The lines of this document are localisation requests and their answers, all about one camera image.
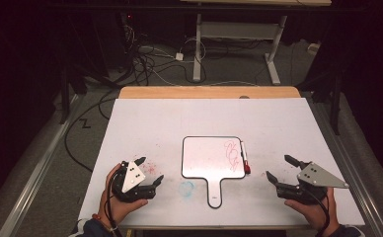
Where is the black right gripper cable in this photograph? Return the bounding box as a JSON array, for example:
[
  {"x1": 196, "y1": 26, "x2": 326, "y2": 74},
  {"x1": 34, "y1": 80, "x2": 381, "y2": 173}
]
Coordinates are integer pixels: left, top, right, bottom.
[{"x1": 306, "y1": 189, "x2": 332, "y2": 230}]

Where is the white table cover sheet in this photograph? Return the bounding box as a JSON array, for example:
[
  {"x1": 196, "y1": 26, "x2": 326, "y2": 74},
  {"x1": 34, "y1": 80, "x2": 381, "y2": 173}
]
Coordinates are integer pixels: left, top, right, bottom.
[{"x1": 78, "y1": 97, "x2": 366, "y2": 229}]

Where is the person's right hand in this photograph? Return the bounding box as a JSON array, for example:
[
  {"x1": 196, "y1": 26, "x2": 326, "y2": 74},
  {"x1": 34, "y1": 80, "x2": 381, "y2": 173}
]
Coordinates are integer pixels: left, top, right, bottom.
[{"x1": 283, "y1": 187, "x2": 341, "y2": 231}]

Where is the long black floor cable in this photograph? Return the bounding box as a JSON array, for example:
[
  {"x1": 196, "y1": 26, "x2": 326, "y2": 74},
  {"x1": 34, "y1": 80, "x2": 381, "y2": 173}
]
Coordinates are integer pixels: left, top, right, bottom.
[{"x1": 63, "y1": 88, "x2": 121, "y2": 174}]

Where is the person's left hand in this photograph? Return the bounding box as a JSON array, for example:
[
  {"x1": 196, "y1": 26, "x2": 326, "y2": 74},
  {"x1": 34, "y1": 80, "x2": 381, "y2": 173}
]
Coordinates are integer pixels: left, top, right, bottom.
[{"x1": 98, "y1": 163, "x2": 149, "y2": 229}]

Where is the wooden table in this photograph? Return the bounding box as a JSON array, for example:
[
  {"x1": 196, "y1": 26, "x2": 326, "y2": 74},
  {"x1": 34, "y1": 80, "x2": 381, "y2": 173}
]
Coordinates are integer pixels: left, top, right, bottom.
[{"x1": 77, "y1": 85, "x2": 367, "y2": 231}]

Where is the red bracelet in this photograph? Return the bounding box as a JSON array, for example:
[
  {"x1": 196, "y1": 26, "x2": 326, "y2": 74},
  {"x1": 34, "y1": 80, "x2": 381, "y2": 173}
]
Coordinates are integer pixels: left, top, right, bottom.
[{"x1": 91, "y1": 212, "x2": 115, "y2": 232}]

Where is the small whiteboard with handle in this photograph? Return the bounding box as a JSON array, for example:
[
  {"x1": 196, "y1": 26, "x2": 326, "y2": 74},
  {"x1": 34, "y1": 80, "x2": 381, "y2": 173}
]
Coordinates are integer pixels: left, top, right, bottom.
[{"x1": 181, "y1": 135, "x2": 248, "y2": 209}]

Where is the small white box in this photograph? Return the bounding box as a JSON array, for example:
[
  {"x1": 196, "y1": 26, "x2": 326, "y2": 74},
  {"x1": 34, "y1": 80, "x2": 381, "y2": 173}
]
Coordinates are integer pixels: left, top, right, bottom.
[{"x1": 307, "y1": 41, "x2": 323, "y2": 56}]

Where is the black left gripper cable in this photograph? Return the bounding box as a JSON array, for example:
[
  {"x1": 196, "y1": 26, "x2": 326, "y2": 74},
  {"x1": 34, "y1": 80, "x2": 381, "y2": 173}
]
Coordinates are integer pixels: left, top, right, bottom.
[{"x1": 104, "y1": 170, "x2": 120, "y2": 237}]

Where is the white metal desk frame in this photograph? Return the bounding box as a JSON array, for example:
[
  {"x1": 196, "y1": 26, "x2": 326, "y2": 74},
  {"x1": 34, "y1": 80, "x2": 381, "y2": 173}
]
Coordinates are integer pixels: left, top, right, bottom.
[{"x1": 179, "y1": 0, "x2": 333, "y2": 86}]

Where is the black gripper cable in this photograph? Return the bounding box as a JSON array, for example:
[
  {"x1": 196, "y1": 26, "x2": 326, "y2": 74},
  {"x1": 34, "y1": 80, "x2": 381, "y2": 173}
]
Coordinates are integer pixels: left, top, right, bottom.
[
  {"x1": 306, "y1": 189, "x2": 332, "y2": 230},
  {"x1": 104, "y1": 170, "x2": 120, "y2": 237}
]

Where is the bundle of black floor cables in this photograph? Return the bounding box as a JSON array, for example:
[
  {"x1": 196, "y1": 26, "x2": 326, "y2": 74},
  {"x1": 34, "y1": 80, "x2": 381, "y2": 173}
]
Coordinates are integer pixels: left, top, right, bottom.
[{"x1": 121, "y1": 24, "x2": 208, "y2": 87}]

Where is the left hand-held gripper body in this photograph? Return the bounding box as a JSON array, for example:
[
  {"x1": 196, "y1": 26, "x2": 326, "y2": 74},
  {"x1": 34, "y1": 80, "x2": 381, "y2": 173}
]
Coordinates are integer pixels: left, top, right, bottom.
[{"x1": 112, "y1": 160, "x2": 157, "y2": 202}]

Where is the white marker with red cap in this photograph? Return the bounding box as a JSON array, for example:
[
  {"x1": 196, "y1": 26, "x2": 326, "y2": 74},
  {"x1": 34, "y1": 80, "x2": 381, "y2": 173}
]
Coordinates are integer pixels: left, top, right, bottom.
[{"x1": 240, "y1": 140, "x2": 252, "y2": 175}]

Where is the aluminium floor rail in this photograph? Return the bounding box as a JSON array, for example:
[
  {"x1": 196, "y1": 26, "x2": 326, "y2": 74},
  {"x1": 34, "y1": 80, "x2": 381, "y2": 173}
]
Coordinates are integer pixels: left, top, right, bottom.
[
  {"x1": 305, "y1": 98, "x2": 383, "y2": 237},
  {"x1": 0, "y1": 93, "x2": 84, "y2": 237}
]

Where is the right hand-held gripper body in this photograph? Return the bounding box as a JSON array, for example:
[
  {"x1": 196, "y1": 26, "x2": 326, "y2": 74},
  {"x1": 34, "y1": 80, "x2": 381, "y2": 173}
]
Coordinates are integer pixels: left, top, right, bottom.
[{"x1": 275, "y1": 160, "x2": 350, "y2": 205}]

